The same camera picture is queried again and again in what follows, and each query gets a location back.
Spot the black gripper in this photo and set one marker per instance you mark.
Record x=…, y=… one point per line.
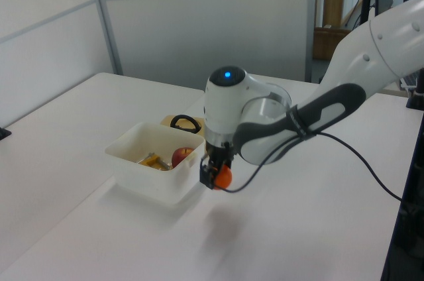
x=218, y=151

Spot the orange toy fruit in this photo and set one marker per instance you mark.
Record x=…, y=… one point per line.
x=224, y=179

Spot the red toy apple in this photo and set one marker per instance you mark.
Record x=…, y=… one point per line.
x=180, y=156

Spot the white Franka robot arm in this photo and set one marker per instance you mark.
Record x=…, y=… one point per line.
x=225, y=108

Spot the white plastic container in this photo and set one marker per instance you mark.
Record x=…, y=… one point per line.
x=149, y=181

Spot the tan container lid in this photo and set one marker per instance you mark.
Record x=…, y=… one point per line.
x=165, y=120

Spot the yellow C-clamp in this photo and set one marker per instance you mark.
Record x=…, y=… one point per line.
x=149, y=161

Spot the wooden cabinet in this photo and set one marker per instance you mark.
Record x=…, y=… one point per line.
x=334, y=2

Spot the black stand base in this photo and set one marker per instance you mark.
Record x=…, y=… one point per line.
x=416, y=95

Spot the black table clamp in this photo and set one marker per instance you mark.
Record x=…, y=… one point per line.
x=4, y=133

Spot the grey partition post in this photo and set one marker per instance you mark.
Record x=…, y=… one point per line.
x=106, y=22
x=311, y=22

